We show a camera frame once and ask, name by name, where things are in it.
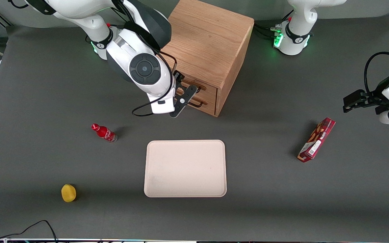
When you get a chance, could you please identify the black left base cables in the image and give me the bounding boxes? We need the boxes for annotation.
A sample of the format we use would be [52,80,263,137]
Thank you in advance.
[254,19,283,39]

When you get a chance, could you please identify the wooden drawer with black handle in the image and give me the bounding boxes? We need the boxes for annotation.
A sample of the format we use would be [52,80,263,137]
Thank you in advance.
[176,73,218,103]
[178,89,217,117]

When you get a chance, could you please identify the black cable at table edge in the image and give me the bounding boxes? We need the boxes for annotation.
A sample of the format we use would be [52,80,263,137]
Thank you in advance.
[0,220,58,243]

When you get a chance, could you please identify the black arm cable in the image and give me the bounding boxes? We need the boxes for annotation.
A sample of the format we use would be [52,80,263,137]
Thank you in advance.
[132,51,178,117]
[364,52,389,97]

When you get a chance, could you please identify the yellow lemon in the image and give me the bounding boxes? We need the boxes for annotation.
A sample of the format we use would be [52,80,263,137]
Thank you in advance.
[61,184,77,203]

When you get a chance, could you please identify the wooden drawer cabinet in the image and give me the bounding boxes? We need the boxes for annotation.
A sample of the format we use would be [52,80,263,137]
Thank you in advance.
[161,0,255,117]

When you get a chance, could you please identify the beige plastic tray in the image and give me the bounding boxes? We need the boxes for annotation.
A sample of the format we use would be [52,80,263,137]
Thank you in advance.
[144,139,227,198]

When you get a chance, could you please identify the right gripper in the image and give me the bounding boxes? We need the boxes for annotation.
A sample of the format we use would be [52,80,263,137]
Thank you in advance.
[146,72,198,118]

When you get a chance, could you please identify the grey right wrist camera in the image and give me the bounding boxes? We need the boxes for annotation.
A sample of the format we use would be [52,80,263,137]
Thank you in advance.
[150,98,176,114]

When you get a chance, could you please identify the small red soda bottle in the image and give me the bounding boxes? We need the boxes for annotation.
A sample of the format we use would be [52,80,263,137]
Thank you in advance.
[91,123,118,143]

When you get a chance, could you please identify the red snack box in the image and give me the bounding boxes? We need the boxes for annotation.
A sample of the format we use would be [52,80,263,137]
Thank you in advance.
[297,117,336,163]

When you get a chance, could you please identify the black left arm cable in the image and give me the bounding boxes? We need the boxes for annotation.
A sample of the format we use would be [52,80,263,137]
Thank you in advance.
[364,52,389,97]

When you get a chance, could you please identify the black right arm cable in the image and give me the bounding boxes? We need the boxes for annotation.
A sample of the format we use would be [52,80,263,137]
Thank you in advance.
[132,51,178,117]

